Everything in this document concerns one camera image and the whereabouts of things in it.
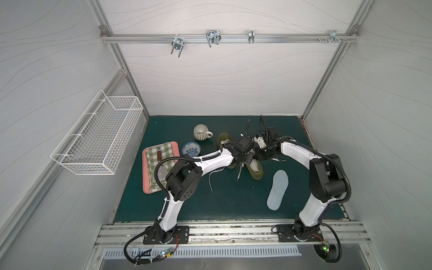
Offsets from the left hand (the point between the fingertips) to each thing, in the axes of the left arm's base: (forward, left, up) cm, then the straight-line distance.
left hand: (249, 156), depth 91 cm
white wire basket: (-9, +67, +23) cm, 72 cm away
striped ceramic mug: (+22, +29, -6) cm, 37 cm away
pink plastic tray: (+3, +58, -7) cm, 58 cm away
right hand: (+3, -4, -2) cm, 6 cm away
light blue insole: (-12, -17, -7) cm, 22 cm away
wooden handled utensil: (+4, +53, -6) cm, 53 cm away
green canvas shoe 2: (-8, -5, -5) cm, 11 cm away
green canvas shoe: (+17, +15, -5) cm, 24 cm away
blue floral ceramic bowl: (+9, +34, -6) cm, 36 cm away
